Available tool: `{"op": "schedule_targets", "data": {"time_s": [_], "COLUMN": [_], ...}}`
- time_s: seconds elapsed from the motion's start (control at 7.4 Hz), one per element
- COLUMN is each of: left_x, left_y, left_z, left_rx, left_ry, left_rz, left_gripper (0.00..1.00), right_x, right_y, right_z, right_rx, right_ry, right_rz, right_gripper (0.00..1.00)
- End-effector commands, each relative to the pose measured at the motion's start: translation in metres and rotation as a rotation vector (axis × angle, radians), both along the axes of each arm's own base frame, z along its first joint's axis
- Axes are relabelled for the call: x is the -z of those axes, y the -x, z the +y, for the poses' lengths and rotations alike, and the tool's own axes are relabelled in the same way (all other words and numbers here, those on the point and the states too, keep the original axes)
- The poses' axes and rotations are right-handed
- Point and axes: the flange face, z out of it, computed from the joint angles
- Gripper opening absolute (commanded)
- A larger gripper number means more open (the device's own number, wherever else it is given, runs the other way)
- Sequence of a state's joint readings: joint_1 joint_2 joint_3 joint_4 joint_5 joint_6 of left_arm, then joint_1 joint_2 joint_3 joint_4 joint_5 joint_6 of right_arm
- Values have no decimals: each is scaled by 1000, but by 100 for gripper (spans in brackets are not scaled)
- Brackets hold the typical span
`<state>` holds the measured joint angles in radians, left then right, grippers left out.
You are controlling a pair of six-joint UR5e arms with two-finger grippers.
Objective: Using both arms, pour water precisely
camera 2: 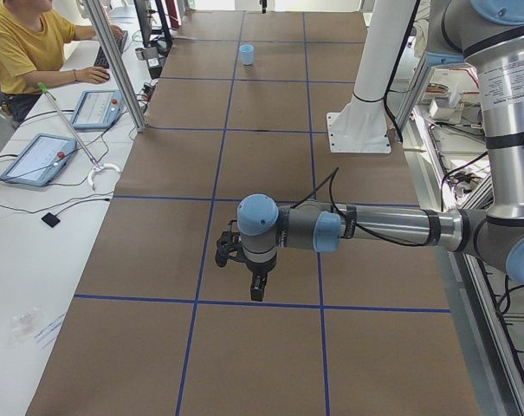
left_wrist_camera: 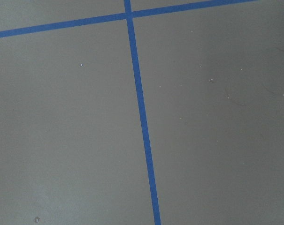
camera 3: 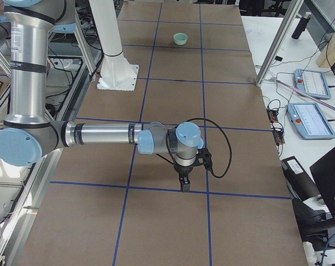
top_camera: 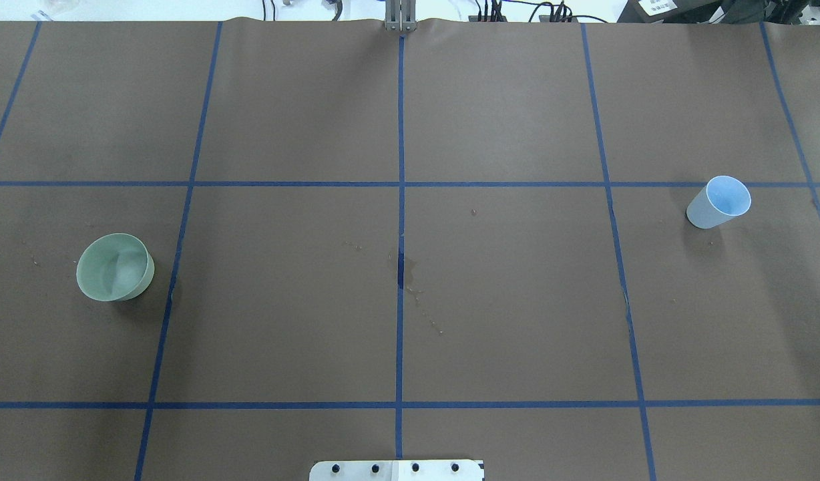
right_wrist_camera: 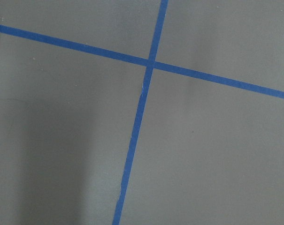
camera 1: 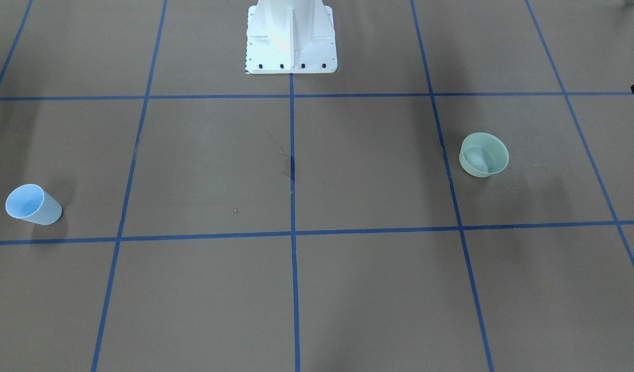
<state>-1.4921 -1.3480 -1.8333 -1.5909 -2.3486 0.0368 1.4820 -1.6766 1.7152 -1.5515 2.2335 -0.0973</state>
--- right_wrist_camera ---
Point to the blue tape strip crosswise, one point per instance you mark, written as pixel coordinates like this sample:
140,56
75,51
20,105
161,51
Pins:
139,61

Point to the blue tape strip lengthwise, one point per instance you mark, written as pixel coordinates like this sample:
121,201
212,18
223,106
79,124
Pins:
140,111

